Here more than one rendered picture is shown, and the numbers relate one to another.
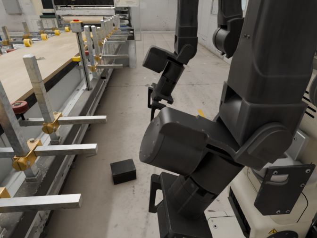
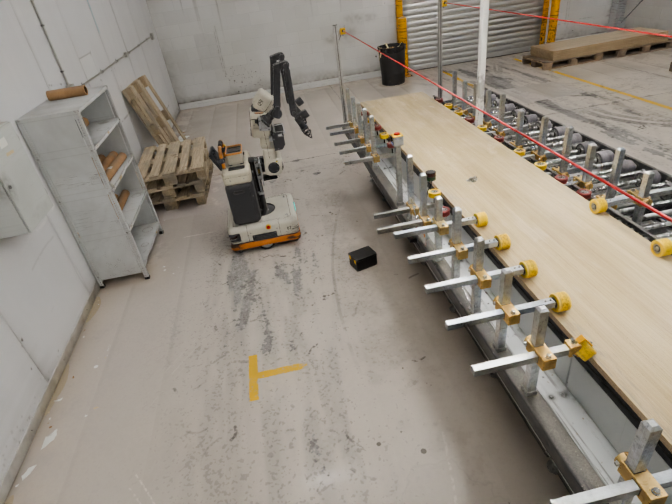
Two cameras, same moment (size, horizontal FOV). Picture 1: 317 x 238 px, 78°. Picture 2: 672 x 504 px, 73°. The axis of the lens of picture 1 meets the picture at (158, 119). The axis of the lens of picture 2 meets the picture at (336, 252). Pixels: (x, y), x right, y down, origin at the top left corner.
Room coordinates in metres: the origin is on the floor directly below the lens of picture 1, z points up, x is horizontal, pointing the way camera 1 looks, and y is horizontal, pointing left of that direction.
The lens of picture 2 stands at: (4.48, 0.00, 2.25)
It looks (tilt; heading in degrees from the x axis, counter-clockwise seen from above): 33 degrees down; 178
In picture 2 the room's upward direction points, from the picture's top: 8 degrees counter-clockwise
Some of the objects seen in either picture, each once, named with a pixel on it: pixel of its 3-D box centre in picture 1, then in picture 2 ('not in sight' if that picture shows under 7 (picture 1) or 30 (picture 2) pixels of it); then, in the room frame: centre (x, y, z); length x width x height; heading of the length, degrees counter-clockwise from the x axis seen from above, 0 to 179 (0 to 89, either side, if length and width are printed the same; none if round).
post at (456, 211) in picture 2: (104, 41); (456, 248); (2.58, 0.66, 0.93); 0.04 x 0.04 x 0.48; 4
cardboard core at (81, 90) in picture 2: not in sight; (67, 92); (0.39, -1.91, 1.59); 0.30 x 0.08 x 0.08; 94
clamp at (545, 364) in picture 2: not in sight; (539, 351); (3.35, 0.72, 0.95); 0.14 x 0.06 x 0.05; 4
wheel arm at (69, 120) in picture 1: (64, 121); (369, 158); (0.88, 0.49, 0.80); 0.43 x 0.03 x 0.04; 94
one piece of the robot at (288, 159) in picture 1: (258, 146); (276, 133); (0.42, -0.27, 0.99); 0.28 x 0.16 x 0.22; 4
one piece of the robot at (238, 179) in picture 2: not in sight; (244, 182); (0.45, -0.65, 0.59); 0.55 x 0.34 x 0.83; 4
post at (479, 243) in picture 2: (108, 40); (477, 280); (2.83, 0.68, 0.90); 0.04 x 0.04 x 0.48; 4
